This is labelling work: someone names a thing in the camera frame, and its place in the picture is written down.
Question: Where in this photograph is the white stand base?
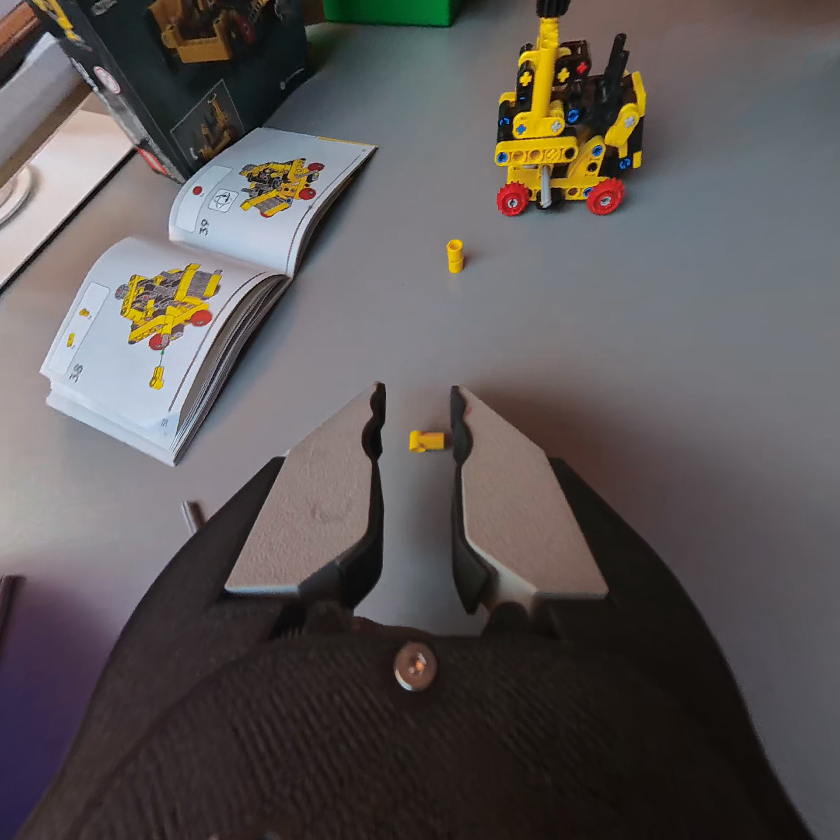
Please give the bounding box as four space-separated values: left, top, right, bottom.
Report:
0 108 135 290

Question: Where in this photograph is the open lego instruction booklet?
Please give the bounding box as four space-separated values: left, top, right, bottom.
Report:
39 126 378 467

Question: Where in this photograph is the yellow black lego vehicle model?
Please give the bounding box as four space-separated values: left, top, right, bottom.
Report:
493 0 647 217

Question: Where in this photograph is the green plastic storage bin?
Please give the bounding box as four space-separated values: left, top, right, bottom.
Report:
323 0 466 27

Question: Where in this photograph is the silver stand post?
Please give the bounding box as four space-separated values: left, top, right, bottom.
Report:
0 33 93 165

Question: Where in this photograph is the dark lego set box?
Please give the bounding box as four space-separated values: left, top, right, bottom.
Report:
26 0 311 185

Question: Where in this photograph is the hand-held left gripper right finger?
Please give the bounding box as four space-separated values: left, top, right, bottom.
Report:
449 385 610 616

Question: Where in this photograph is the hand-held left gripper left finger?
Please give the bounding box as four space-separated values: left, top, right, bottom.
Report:
224 382 387 610

